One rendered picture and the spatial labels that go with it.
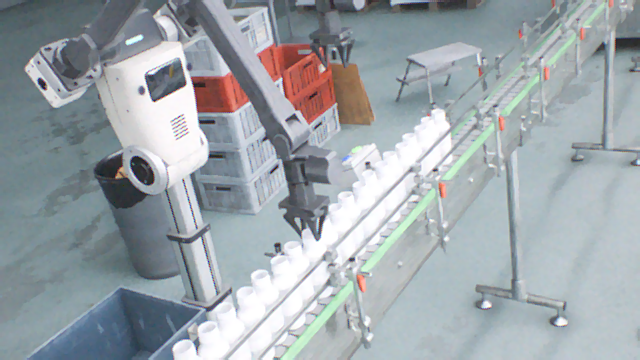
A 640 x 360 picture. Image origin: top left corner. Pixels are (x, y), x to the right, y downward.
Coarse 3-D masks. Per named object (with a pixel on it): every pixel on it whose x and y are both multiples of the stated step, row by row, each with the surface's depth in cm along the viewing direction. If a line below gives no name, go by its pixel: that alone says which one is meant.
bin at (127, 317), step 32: (128, 288) 188; (96, 320) 185; (128, 320) 194; (160, 320) 186; (192, 320) 170; (32, 352) 170; (64, 352) 178; (96, 352) 186; (128, 352) 195; (160, 352) 162
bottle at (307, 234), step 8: (304, 232) 155; (304, 240) 154; (312, 240) 153; (304, 248) 155; (312, 248) 154; (320, 248) 155; (304, 256) 154; (312, 256) 154; (320, 256) 154; (312, 264) 155; (320, 264) 155; (320, 272) 156; (328, 272) 158; (320, 280) 157; (328, 288) 159; (320, 296) 158
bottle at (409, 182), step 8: (400, 144) 190; (408, 144) 188; (400, 152) 187; (408, 152) 188; (400, 160) 188; (408, 160) 188; (408, 168) 188; (408, 176) 189; (408, 184) 190; (408, 192) 191; (408, 200) 192
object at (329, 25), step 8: (320, 16) 178; (328, 16) 177; (336, 16) 178; (320, 24) 179; (328, 24) 178; (336, 24) 179; (320, 32) 181; (328, 32) 179; (336, 32) 179; (344, 32) 178; (352, 32) 181
